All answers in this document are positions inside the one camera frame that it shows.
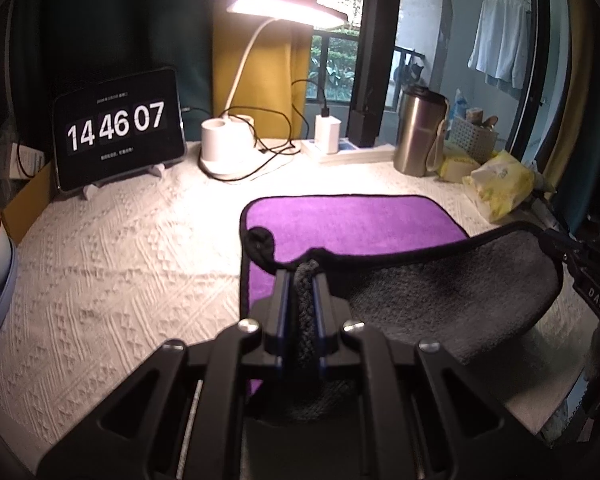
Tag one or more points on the cat on balcony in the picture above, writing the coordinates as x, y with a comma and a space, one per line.
408, 74

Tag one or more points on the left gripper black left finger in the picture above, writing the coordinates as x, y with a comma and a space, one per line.
280, 318

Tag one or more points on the dark green curtain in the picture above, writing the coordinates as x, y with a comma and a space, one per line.
57, 46

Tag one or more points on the purple and grey towel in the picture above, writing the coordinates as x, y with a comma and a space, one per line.
405, 266

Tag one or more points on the white phone charger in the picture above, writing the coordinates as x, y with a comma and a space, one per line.
326, 135

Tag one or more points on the brown cardboard box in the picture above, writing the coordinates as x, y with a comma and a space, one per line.
21, 212

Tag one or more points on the stainless steel thermos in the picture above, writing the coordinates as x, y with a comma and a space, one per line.
421, 133

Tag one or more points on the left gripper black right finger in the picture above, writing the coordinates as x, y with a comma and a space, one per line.
330, 313

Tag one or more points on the yellow tissue pack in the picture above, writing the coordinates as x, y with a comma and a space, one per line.
499, 186
456, 166

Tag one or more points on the white perforated basket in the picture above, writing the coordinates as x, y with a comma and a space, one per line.
476, 141

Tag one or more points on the black tablet showing clock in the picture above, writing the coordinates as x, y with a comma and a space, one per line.
118, 127

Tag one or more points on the yellow curtain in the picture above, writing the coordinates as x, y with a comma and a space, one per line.
271, 90

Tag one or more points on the white hanging shirt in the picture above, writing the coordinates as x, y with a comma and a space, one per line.
501, 43

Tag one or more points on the white textured tablecloth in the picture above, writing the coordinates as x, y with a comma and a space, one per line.
101, 283

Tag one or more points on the white tablet stand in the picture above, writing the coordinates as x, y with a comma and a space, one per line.
90, 190

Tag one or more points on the white power strip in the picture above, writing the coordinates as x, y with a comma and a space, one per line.
348, 153

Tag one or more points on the white desk lamp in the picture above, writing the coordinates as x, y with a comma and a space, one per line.
230, 148

